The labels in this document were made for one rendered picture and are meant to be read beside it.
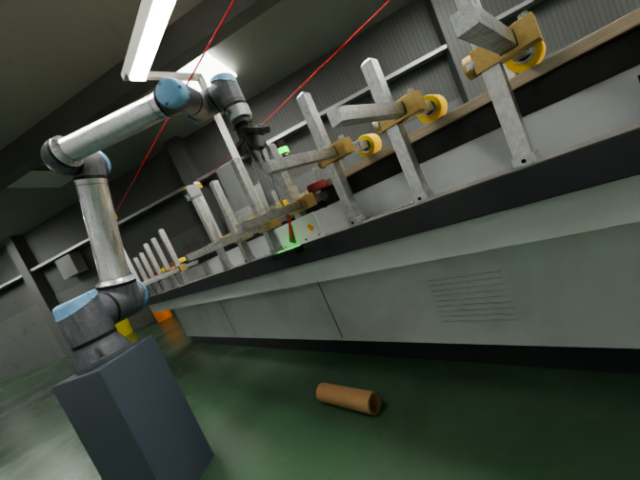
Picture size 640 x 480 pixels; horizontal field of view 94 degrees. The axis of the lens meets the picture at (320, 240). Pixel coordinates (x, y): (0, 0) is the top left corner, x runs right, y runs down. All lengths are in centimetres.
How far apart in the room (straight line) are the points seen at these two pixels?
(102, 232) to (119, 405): 67
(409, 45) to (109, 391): 600
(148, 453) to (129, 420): 14
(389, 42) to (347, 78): 89
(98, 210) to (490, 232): 143
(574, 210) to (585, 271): 31
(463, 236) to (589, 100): 42
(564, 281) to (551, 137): 41
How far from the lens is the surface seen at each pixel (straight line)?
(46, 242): 1023
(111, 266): 153
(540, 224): 85
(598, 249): 108
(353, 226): 99
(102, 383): 136
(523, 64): 98
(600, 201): 83
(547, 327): 121
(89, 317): 143
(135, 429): 141
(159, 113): 119
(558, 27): 674
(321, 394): 146
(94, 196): 153
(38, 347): 1176
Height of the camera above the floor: 79
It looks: 5 degrees down
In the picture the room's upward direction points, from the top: 24 degrees counter-clockwise
